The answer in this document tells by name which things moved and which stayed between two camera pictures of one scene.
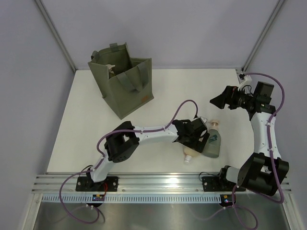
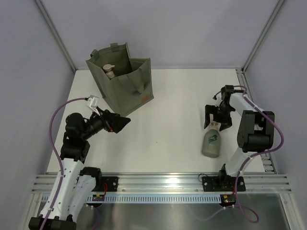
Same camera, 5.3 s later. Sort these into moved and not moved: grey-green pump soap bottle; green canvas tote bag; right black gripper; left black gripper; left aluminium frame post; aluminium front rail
Moved: left black gripper; right black gripper
Not moved: aluminium front rail; green canvas tote bag; grey-green pump soap bottle; left aluminium frame post
